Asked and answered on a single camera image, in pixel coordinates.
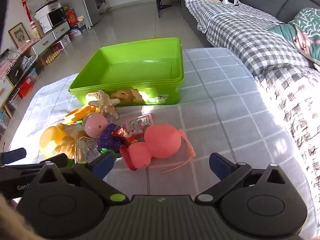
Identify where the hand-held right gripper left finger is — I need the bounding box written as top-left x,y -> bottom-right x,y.
32,152 -> 128,206

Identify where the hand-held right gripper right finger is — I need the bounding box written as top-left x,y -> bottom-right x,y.
195,152 -> 290,205

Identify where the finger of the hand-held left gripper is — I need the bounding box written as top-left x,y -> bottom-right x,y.
0,153 -> 68,172
0,148 -> 27,165

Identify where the yellow octopus toy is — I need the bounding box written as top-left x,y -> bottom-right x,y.
39,124 -> 78,160

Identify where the purple grapes toy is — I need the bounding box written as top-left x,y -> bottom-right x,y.
97,123 -> 125,153

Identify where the small red figure toy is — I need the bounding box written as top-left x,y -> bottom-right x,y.
111,127 -> 138,145

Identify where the pink koala toy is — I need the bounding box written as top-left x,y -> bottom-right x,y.
119,124 -> 197,174

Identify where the green plastic bin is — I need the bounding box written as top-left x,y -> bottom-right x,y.
69,37 -> 185,107

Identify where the pink ball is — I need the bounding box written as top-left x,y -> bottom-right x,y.
83,112 -> 108,138

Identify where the person's beige fuzzy sleeve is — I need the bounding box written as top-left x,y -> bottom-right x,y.
0,195 -> 38,240

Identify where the orange yellow toy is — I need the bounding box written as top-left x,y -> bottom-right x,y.
62,105 -> 100,125

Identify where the beige starfish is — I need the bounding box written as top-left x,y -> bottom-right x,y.
89,90 -> 121,119

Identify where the grey grid cloth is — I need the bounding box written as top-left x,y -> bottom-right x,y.
9,47 -> 318,230

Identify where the red storage box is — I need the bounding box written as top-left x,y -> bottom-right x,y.
18,76 -> 34,98

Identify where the grey patchwork blanket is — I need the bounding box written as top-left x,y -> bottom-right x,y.
250,62 -> 320,205

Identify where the row of yellow ducks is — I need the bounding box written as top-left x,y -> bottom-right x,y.
46,50 -> 61,64

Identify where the white box with pink print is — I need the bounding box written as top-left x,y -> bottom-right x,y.
57,34 -> 72,48

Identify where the framed cartoon picture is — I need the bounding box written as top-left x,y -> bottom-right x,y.
8,22 -> 31,49

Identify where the blue and white box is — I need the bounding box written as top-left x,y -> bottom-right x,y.
69,27 -> 83,39

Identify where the long grey drawer cabinet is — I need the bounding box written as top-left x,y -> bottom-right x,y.
0,20 -> 70,120

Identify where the grey plaid blanket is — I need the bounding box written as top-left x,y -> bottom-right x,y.
178,0 -> 310,77

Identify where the red gift box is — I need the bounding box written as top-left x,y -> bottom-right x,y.
65,8 -> 78,27

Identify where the red hanging decoration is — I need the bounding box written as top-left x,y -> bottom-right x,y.
17,0 -> 33,23

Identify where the silver refrigerator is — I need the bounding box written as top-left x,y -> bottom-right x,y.
76,0 -> 105,29

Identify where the teal patterned pillow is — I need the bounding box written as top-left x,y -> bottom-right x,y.
269,7 -> 320,65

